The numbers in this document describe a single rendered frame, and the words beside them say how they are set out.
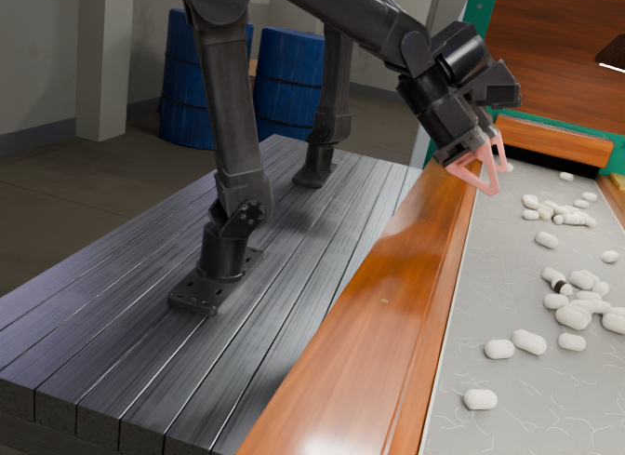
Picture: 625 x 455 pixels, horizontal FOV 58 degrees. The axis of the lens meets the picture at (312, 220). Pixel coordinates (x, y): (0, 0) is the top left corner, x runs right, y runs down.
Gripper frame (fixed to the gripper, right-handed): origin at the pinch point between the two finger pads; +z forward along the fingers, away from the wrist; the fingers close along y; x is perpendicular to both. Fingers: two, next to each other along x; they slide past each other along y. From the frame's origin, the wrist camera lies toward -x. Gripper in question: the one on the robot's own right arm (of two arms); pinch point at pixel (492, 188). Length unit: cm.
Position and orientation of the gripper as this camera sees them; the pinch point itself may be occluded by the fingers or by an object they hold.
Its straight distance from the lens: 83.0
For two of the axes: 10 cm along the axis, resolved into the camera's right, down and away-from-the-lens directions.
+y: 3.1, -3.0, 9.0
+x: -7.5, 5.1, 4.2
